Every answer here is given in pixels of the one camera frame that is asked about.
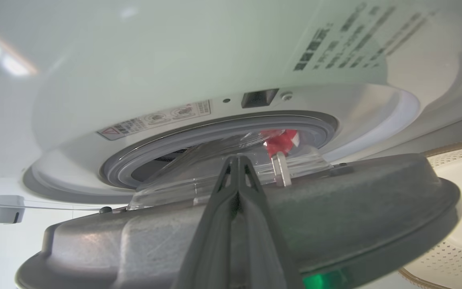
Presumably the grey warning sticker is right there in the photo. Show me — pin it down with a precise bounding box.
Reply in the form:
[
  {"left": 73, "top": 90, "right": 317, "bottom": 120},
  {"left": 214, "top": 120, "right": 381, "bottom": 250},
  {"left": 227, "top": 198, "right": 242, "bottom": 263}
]
[{"left": 97, "top": 100, "right": 211, "bottom": 141}]

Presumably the white front-load washing machine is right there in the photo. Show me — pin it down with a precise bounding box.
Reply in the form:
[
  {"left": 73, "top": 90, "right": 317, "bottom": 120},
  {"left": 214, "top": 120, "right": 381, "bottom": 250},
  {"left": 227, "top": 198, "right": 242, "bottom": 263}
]
[{"left": 0, "top": 0, "right": 462, "bottom": 205}]

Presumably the red garment with white cuff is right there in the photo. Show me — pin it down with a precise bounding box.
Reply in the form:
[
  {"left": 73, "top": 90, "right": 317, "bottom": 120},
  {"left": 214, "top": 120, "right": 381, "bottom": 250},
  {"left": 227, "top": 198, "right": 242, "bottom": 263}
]
[{"left": 261, "top": 129, "right": 300, "bottom": 158}]

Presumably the cream perforated laundry basket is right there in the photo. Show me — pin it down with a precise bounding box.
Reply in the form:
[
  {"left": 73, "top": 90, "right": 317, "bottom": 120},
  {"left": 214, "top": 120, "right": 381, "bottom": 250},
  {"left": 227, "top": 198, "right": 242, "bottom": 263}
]
[{"left": 397, "top": 140, "right": 462, "bottom": 289}]

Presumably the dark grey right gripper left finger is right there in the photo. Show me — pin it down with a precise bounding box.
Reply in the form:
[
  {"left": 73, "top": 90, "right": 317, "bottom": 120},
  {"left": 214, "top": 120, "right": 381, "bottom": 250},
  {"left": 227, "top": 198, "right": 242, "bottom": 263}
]
[{"left": 173, "top": 156, "right": 239, "bottom": 289}]

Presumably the round glass washing machine door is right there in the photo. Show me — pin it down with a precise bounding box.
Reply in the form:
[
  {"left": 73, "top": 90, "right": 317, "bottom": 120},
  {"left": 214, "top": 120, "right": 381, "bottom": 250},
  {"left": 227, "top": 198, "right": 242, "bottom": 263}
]
[{"left": 14, "top": 134, "right": 462, "bottom": 289}]

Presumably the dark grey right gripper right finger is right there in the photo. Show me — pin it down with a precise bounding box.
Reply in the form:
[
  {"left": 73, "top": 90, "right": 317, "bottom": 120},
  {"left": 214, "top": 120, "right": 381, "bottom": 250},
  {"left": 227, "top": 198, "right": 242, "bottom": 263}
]
[{"left": 234, "top": 156, "right": 304, "bottom": 289}]

